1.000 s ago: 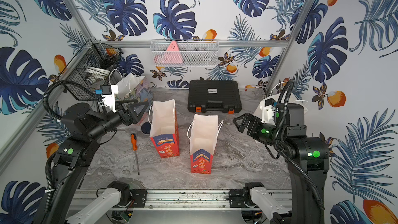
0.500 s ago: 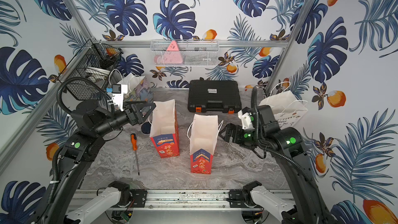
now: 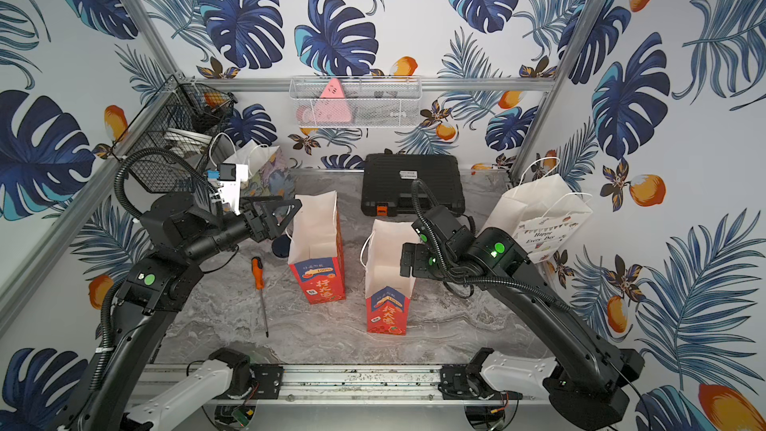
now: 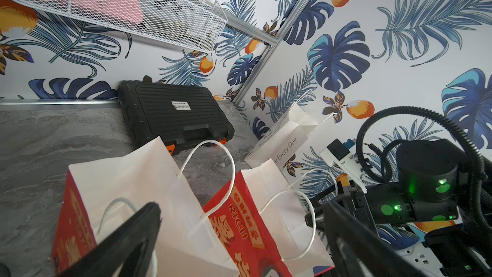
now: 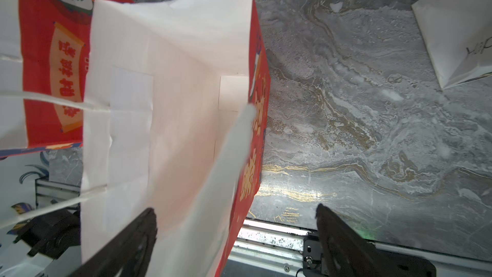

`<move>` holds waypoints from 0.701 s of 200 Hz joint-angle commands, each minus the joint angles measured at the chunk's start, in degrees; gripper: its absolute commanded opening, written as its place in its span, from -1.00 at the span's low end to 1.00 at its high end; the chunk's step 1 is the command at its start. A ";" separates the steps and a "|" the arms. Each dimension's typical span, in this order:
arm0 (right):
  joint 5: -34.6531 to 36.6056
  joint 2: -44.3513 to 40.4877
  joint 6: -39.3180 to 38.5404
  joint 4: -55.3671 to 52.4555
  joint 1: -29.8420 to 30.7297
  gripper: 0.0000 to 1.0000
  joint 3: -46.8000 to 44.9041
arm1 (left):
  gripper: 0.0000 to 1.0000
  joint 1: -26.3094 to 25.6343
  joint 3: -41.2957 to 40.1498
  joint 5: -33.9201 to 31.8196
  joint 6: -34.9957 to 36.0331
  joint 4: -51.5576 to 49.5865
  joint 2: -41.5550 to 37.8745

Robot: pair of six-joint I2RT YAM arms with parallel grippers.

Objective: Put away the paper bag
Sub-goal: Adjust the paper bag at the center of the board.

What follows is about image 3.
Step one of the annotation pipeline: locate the red paper bag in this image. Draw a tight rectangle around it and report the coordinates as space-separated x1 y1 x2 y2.
359 219 420 335
288 191 346 304

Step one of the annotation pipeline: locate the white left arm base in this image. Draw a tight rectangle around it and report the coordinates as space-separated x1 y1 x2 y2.
120 348 251 430

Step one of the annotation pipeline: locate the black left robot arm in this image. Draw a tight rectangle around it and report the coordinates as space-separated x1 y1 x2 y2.
49 148 302 430

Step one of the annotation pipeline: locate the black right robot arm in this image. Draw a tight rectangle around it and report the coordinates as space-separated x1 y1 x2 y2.
400 179 644 430

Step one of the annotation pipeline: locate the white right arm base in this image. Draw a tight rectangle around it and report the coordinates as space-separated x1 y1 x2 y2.
466 347 558 400

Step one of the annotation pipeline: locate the floral paper bag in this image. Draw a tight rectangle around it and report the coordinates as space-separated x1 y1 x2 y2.
207 133 295 199

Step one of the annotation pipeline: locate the white happy paper bag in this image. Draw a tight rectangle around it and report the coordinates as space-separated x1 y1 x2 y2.
483 166 592 263

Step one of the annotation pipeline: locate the dark blue round disc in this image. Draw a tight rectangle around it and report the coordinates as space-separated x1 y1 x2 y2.
271 235 291 259

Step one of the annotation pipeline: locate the black tool case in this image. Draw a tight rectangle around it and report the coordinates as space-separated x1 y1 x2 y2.
360 154 466 217

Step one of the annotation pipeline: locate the pink triangle item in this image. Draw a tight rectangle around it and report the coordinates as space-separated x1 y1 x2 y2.
303 78 353 125

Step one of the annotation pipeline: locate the orange handled screwdriver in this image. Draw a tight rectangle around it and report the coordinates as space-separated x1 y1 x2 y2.
251 257 269 338

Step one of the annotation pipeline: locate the black wire basket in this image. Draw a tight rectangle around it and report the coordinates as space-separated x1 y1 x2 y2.
113 76 237 194

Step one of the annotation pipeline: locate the white mesh wall shelf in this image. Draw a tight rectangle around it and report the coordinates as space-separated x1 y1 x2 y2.
289 76 423 129

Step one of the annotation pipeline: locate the aluminium linear rail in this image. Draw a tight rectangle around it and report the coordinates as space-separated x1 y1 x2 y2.
136 362 552 405

